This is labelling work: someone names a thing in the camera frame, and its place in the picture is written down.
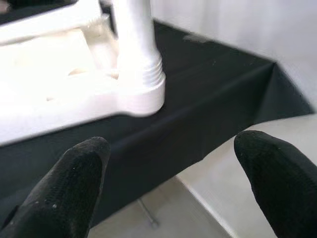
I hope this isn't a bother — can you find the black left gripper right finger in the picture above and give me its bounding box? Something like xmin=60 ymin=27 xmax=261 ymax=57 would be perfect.
xmin=234 ymin=130 xmax=317 ymax=238

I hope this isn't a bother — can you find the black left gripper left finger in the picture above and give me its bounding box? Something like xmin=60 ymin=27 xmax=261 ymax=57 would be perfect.
xmin=0 ymin=135 xmax=111 ymax=238

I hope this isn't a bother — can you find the white plastic table leg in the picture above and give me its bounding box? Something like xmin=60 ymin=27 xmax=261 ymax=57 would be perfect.
xmin=110 ymin=0 xmax=164 ymax=87

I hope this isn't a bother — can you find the thin metal table leg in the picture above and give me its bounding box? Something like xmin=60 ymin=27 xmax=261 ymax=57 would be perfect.
xmin=137 ymin=198 xmax=159 ymax=228

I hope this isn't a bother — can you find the white plastic table top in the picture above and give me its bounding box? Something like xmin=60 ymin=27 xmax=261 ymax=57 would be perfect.
xmin=0 ymin=0 xmax=166 ymax=147

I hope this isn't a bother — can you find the black tablecloth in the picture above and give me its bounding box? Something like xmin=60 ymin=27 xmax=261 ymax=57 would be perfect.
xmin=0 ymin=0 xmax=313 ymax=229

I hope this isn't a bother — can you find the grey tape patch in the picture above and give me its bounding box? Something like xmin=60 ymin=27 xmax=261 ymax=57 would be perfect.
xmin=182 ymin=33 xmax=212 ymax=45

